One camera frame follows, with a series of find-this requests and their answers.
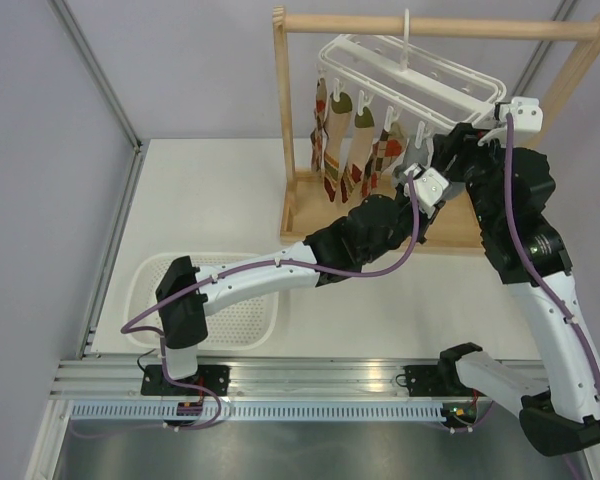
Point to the white slotted cable duct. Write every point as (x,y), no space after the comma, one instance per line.
(260,411)

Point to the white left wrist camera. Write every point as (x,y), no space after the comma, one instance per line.
(427,186)

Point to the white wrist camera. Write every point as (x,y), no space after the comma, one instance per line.
(427,186)
(527,118)

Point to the argyle patterned sock right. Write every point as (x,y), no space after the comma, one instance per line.
(385,151)

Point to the beige sock olive toe right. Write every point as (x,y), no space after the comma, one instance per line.
(360,146)

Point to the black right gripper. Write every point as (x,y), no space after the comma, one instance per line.
(464,139)

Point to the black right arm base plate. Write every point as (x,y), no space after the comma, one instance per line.
(423,380)

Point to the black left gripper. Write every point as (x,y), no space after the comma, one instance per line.
(426,220)

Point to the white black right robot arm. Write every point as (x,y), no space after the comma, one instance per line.
(509,187)

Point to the white plastic clip hanger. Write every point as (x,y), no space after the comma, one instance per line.
(436,91)

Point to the argyle patterned sock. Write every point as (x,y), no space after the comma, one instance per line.
(385,151)
(317,134)

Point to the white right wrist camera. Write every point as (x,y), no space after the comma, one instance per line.
(527,118)

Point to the white perforated plastic basket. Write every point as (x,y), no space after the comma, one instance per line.
(239,327)

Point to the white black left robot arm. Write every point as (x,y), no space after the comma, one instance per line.
(188,294)

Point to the argyle patterned sock leftmost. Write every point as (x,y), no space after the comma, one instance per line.
(317,134)

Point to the aluminium mounting rail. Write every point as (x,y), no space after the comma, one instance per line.
(120,378)

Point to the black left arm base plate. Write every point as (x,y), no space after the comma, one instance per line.
(215,378)

